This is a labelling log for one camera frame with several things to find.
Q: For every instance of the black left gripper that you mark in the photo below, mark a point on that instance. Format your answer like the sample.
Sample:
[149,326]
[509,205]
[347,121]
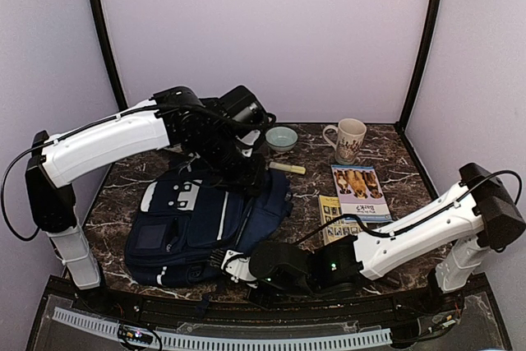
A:
[247,182]

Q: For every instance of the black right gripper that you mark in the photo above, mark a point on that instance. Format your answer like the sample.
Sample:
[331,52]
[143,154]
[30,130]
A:
[239,281]

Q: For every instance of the navy blue student backpack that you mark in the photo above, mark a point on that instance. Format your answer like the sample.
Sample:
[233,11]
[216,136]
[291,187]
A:
[183,217]

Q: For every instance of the yellow paperback book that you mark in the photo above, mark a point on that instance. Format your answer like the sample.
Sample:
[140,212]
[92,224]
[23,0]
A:
[330,209]

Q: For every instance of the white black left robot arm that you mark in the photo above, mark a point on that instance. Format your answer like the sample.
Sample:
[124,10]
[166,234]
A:
[225,132]

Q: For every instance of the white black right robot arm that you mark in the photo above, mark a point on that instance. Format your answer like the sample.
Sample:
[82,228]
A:
[477,214]

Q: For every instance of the light green ceramic bowl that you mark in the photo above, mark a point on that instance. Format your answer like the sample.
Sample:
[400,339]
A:
[281,139]

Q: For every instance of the pale yellow highlighter marker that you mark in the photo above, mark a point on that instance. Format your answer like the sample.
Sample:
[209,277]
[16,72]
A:
[287,168]

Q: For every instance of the dog cover picture book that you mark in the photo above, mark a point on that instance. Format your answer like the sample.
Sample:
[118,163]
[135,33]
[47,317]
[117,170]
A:
[359,193]

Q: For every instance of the cream ceramic mug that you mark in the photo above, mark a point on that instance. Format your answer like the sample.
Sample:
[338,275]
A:
[350,136]

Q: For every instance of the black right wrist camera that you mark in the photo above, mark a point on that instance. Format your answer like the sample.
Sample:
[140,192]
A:
[278,264]

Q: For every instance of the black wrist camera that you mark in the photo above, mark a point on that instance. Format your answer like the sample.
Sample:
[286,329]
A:
[242,105]
[278,264]

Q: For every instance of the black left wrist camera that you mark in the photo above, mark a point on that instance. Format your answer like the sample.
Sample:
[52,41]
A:
[242,105]

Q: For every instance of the white slotted cable duct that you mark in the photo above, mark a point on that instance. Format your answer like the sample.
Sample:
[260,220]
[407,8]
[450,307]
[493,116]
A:
[139,338]

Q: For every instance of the black front rail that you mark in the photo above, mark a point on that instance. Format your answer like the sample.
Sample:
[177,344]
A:
[399,298]

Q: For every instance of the black left frame post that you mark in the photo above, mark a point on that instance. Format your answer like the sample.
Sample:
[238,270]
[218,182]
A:
[106,50]

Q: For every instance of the black frame post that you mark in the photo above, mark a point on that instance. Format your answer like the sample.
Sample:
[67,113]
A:
[420,64]
[106,50]

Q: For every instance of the black right frame post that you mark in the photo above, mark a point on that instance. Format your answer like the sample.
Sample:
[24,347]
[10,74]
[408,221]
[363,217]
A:
[420,64]

